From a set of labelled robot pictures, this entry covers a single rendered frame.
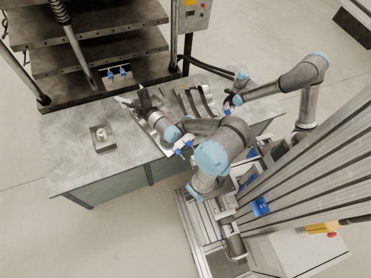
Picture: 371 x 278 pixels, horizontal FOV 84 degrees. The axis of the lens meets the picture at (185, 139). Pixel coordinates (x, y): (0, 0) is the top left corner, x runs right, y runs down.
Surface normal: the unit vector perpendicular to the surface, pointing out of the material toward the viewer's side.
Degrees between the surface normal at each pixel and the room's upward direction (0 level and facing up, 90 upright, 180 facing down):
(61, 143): 0
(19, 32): 0
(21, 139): 0
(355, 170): 90
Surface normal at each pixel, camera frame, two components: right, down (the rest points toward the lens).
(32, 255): 0.07, -0.48
